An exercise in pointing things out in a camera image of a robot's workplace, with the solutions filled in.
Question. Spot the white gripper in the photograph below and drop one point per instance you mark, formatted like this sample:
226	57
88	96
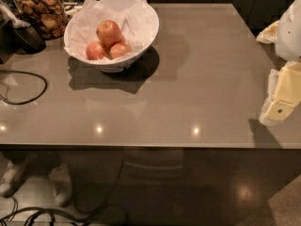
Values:
290	32

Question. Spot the glass jar of dried chips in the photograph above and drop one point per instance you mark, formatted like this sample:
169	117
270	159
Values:
49	16

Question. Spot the right white shoe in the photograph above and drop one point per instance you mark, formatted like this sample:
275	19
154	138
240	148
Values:
62	186

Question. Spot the white bowl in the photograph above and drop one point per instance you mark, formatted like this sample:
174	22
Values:
138	44

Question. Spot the left white shoe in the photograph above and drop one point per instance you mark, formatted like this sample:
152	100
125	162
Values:
14	175

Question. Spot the black round appliance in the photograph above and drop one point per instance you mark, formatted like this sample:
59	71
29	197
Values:
26	35

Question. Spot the white paper liner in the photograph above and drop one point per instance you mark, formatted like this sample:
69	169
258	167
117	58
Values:
81	25

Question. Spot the red apple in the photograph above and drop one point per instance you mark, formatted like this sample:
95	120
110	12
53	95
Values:
119	50
108	33
95	51

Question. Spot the white shoe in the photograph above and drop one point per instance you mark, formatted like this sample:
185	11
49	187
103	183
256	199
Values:
62	186
14	175

